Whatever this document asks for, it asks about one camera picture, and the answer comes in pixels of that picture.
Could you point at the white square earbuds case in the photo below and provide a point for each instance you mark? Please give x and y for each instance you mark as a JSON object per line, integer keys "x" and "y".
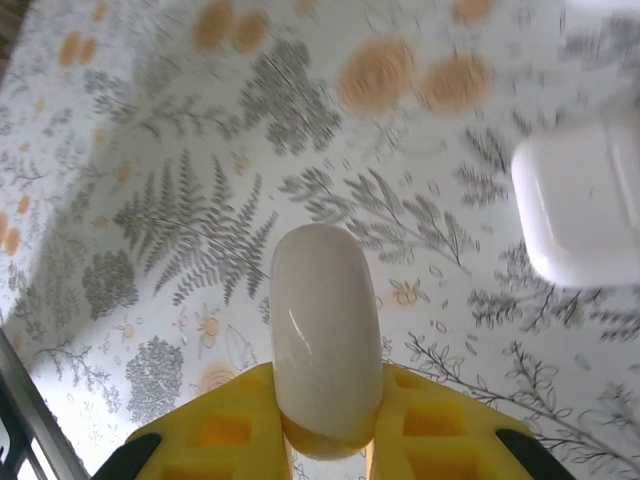
{"x": 565, "y": 210}

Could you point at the white oval earbuds case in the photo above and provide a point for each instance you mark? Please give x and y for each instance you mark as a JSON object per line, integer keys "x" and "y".
{"x": 325, "y": 325}

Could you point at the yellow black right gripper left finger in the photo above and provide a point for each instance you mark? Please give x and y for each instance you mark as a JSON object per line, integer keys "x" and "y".
{"x": 220, "y": 440}

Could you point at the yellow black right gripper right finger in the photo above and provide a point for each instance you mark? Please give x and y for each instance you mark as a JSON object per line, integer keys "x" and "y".
{"x": 450, "y": 440}

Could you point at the aluminium mounting rail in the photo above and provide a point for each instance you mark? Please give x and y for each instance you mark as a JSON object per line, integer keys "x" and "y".
{"x": 45, "y": 430}

